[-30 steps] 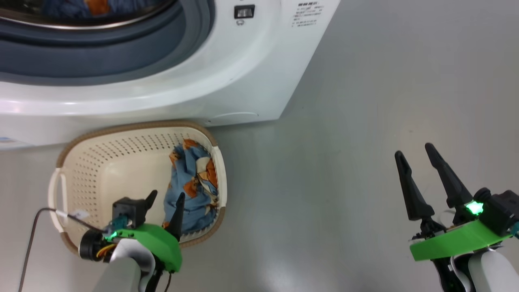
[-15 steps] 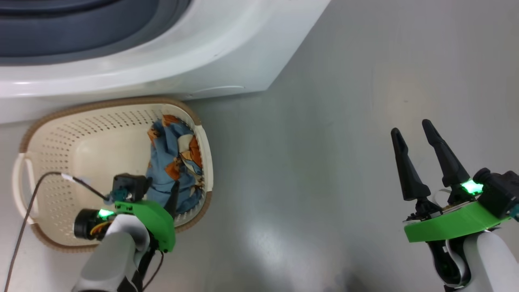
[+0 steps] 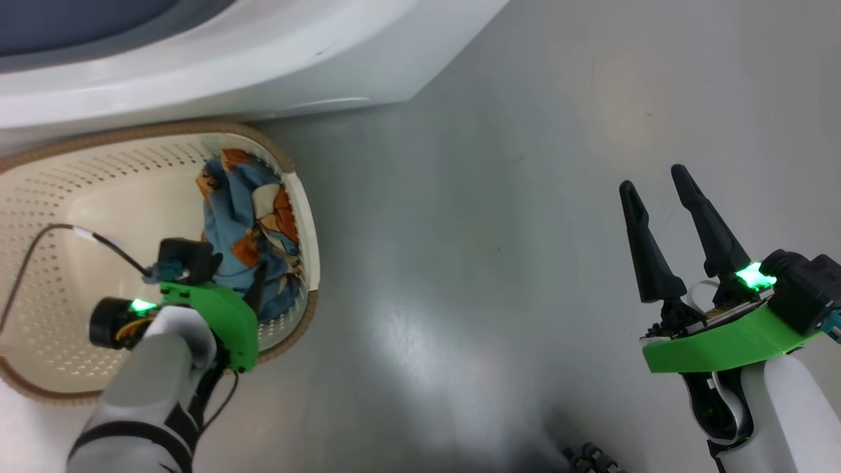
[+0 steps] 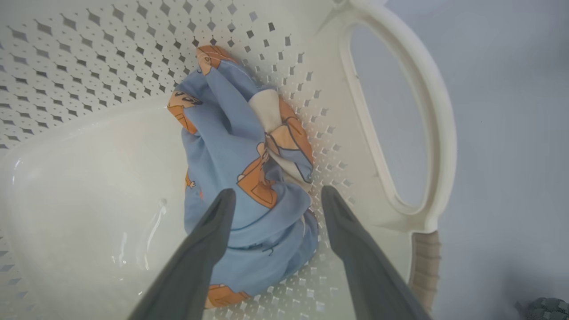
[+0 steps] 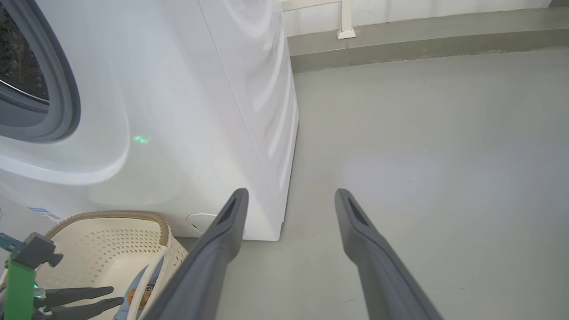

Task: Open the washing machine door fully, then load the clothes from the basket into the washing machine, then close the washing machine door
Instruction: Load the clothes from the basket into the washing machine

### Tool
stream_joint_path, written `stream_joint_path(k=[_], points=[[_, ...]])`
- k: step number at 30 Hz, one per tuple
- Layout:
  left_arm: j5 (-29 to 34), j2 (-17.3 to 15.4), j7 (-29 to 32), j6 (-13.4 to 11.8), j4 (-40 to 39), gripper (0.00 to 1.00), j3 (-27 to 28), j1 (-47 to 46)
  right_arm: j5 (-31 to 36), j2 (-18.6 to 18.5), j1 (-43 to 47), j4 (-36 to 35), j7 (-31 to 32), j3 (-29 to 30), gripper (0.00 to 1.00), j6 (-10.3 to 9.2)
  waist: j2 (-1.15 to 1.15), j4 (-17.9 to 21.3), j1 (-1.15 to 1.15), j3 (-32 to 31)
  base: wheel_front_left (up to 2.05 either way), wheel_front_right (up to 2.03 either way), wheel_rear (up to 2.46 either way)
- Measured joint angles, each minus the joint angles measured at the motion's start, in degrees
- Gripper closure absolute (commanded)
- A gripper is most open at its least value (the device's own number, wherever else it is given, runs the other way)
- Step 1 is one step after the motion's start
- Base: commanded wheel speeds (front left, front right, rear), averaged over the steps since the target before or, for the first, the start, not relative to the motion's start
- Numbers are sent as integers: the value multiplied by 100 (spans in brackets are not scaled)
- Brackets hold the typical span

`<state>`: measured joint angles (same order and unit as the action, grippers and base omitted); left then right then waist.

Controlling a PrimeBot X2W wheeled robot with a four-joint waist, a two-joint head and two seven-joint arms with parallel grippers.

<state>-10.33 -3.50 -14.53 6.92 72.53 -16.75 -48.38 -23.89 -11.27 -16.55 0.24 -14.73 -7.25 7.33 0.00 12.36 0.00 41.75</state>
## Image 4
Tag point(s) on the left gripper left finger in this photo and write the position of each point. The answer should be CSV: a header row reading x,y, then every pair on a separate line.
x,y
186,275

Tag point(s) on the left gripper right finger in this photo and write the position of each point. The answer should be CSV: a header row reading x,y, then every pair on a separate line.
x,y
373,284

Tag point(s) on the grey textured lump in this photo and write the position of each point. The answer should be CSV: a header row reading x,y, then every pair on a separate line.
x,y
546,311

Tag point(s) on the cream perforated laundry basket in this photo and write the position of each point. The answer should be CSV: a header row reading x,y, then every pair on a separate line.
x,y
89,178

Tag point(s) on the blue cartoon print garment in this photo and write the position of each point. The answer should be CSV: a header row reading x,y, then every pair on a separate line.
x,y
231,146

